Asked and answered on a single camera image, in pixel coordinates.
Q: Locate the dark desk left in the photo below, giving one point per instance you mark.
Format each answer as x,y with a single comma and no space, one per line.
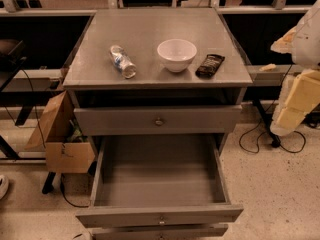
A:
10,63

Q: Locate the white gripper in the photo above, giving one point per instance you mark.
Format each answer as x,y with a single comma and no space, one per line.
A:
308,44

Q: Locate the open grey middle drawer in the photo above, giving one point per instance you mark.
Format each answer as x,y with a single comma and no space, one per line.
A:
158,180

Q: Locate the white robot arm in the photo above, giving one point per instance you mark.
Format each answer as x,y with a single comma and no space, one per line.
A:
306,42

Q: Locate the grey top drawer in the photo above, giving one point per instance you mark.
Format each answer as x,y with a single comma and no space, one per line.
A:
157,120

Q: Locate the grey bottom drawer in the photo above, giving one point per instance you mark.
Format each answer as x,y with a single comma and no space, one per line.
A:
169,232

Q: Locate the open cardboard box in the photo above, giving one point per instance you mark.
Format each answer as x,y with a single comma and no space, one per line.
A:
54,135

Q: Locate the white round object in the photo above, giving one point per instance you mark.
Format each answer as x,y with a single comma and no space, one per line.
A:
4,185

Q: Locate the black table leg right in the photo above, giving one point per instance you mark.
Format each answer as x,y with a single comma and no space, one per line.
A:
267,122

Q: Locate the clear plastic water bottle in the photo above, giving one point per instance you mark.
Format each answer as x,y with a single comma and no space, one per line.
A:
122,62

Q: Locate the grey drawer cabinet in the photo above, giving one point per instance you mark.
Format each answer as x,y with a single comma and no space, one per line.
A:
94,82

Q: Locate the yellow foam scrap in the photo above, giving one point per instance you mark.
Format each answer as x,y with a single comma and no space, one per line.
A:
268,67

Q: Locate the white ceramic bowl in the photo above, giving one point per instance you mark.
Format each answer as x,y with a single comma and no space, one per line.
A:
176,54

